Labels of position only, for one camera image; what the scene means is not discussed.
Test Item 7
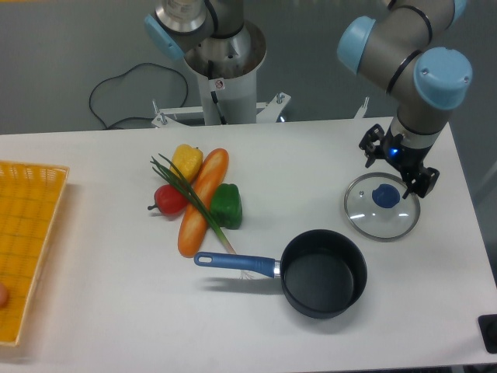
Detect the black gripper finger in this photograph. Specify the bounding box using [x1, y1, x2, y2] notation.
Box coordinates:
[359, 124, 386, 168]
[401, 166, 440, 199]

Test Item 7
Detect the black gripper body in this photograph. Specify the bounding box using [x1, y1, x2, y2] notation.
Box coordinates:
[382, 131, 431, 183]

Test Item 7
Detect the green onion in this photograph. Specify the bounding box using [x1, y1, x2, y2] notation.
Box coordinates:
[151, 159, 236, 255]

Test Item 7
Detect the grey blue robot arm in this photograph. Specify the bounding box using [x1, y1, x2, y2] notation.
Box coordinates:
[144, 1, 472, 197]

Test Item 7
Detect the glass pot lid blue knob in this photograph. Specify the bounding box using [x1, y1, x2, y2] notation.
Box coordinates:
[343, 172, 420, 242]

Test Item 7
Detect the green bell pepper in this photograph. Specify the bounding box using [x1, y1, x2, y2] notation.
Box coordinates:
[210, 183, 243, 229]

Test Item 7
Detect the black object table corner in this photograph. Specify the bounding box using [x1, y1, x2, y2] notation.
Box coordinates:
[478, 314, 497, 354]

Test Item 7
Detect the yellow bell pepper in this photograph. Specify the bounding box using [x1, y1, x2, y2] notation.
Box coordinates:
[170, 144, 203, 183]

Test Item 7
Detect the orange baguette bread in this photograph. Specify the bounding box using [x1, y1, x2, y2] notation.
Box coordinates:
[178, 148, 229, 258]

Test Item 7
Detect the red bell pepper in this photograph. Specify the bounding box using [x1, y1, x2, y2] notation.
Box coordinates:
[148, 185, 188, 216]

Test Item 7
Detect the yellow woven basket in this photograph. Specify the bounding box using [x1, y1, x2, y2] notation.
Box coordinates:
[1, 161, 69, 347]

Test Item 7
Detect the black saucepan blue handle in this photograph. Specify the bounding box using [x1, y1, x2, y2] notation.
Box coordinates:
[194, 229, 368, 319]

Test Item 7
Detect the black cable on floor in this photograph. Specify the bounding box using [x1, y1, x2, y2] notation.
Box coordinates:
[89, 62, 189, 131]

